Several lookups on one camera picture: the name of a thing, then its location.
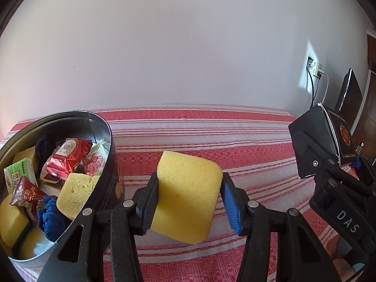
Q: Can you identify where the red striped cloth desktop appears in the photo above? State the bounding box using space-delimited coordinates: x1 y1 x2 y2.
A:
0 103 376 282

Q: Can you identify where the round metal tin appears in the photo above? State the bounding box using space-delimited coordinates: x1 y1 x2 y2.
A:
0 111 126 262

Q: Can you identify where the large yellow scouring sponge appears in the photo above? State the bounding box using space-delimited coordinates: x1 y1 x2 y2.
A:
151 150 223 245
56 172 102 220

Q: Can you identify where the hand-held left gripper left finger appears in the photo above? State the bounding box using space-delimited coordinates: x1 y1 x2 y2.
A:
37 173 160 282

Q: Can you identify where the red snack packet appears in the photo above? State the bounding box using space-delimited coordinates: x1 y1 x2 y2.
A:
40 138 93 184

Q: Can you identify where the thick black cable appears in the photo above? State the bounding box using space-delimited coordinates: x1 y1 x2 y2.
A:
306 67 317 110

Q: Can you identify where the black cardboard box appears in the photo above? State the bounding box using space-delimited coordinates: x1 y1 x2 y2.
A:
318 103 358 165

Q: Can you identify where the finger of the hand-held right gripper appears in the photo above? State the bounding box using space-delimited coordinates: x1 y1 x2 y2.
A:
289 107 373 201
351 155 376 196

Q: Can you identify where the white wall cable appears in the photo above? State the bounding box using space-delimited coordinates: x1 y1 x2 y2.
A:
320 72 330 104

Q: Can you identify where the blue cloth ball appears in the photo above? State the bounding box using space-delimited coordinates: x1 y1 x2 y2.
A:
36 197 70 242

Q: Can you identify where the green white snack packet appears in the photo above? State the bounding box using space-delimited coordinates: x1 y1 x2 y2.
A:
82 140 108 180

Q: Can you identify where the small red-brown snack packet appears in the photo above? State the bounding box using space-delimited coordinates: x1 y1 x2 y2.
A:
9 176 51 221

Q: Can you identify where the person's right forearm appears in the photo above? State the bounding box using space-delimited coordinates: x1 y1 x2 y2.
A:
327 235 376 282

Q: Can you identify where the black flat screen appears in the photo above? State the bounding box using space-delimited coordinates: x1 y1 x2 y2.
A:
336 68 364 121

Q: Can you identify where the small yellow scouring sponge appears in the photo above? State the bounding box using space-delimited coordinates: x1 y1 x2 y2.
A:
13 145 39 168
0 195 30 248

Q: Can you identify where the black cloth ball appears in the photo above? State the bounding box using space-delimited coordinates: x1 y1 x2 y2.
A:
35 132 60 163

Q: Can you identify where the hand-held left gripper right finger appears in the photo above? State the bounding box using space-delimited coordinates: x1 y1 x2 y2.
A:
221 173 333 282

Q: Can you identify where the thin black cable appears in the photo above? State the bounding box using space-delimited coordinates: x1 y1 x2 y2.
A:
312 76 320 106

